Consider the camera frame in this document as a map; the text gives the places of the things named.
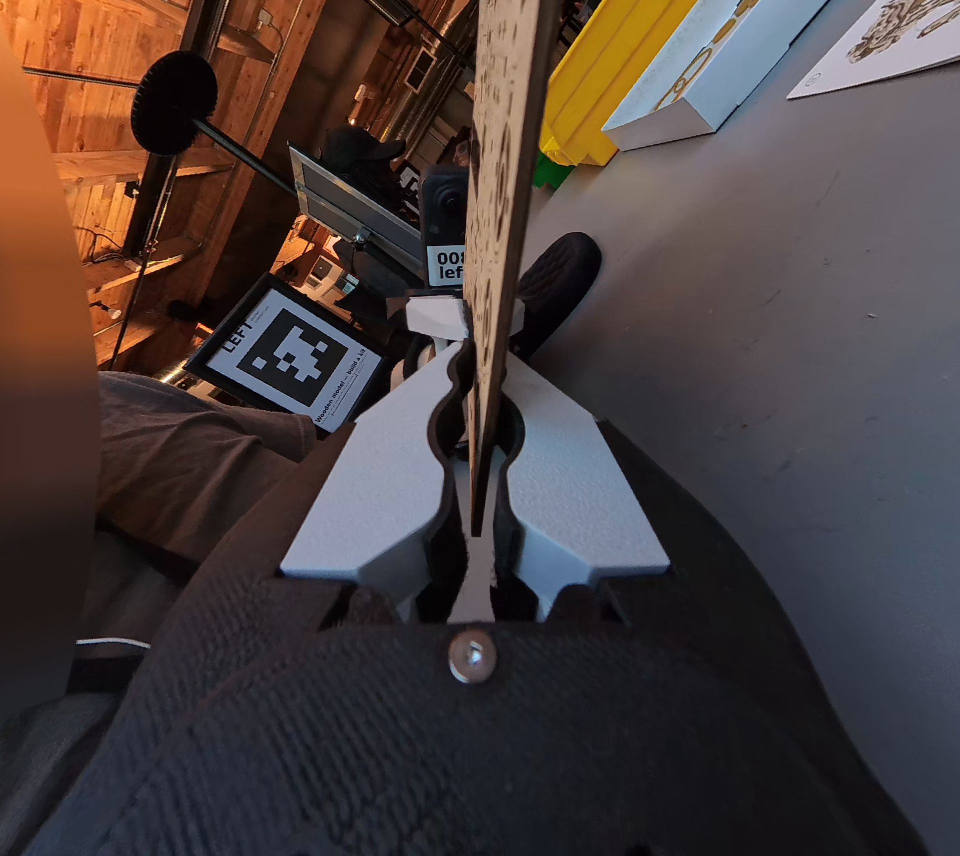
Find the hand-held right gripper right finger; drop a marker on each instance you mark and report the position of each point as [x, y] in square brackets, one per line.
[585, 496]

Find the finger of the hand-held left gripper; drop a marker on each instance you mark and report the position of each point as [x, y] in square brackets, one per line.
[519, 318]
[435, 316]

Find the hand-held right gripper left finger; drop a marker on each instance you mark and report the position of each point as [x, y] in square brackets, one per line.
[375, 496]

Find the laser-cut wooden parts sheet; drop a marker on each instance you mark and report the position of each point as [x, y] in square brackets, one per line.
[510, 84]

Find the grey rectangular panel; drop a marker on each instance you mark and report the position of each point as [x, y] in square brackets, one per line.
[345, 196]

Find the black office chair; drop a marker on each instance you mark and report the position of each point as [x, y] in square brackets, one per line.
[360, 151]

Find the green plastic bin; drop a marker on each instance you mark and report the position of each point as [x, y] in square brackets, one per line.
[551, 172]

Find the framed marker sign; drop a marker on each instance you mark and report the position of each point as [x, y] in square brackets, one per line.
[285, 354]

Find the yellow plastic bin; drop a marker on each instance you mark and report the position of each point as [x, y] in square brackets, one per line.
[652, 9]

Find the black round disc with pole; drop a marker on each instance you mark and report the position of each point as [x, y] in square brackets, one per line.
[172, 103]

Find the printed instruction booklet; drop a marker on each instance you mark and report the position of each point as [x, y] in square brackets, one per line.
[900, 54]

